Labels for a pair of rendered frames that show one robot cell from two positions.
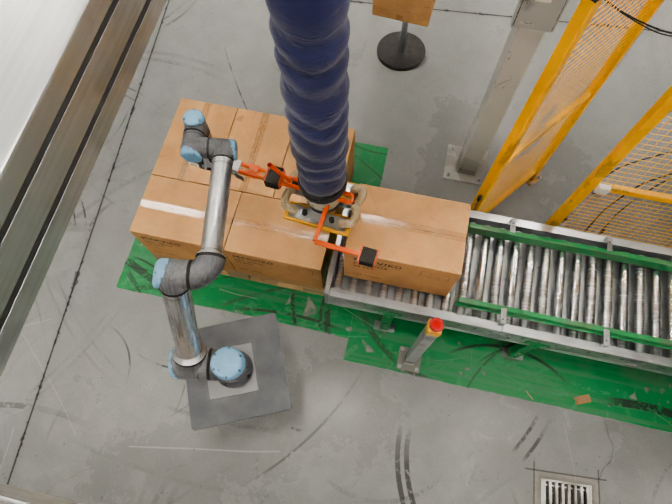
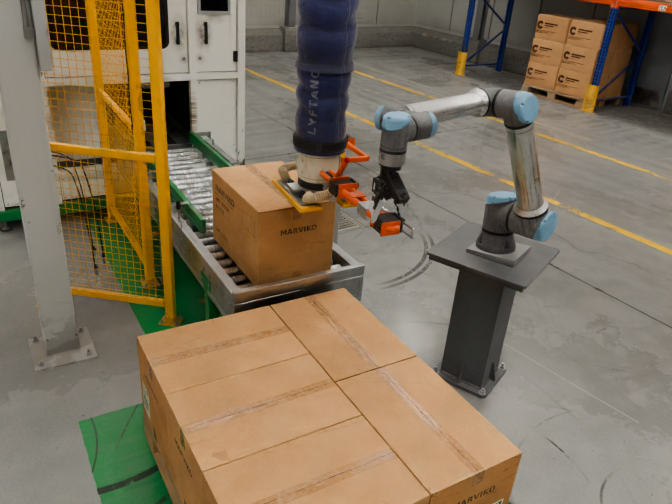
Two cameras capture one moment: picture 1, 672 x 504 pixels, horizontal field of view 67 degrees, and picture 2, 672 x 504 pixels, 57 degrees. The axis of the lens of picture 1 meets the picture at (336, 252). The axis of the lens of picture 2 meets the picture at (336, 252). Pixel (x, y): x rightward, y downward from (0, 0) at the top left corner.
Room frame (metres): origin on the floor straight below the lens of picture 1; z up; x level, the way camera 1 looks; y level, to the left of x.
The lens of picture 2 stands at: (2.87, 1.83, 2.06)
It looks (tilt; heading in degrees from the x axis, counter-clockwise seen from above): 27 degrees down; 223
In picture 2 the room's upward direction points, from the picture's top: 5 degrees clockwise
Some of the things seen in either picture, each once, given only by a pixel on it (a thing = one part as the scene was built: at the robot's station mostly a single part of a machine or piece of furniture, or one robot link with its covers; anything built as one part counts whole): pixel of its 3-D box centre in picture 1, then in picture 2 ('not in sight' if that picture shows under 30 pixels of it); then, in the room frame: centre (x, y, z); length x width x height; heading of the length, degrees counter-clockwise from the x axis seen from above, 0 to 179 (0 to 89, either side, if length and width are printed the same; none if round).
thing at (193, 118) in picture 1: (196, 124); (395, 132); (1.32, 0.59, 1.50); 0.10 x 0.09 x 0.12; 177
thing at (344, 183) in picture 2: (274, 177); (343, 187); (1.23, 0.29, 1.19); 0.10 x 0.08 x 0.06; 160
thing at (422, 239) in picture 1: (404, 241); (270, 220); (1.04, -0.38, 0.75); 0.60 x 0.40 x 0.40; 76
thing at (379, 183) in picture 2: not in sight; (388, 180); (1.32, 0.58, 1.33); 0.09 x 0.08 x 0.12; 70
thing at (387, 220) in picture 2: not in sight; (385, 223); (1.35, 0.61, 1.19); 0.08 x 0.07 x 0.05; 70
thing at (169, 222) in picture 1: (251, 192); (309, 429); (1.59, 0.55, 0.34); 1.20 x 1.00 x 0.40; 76
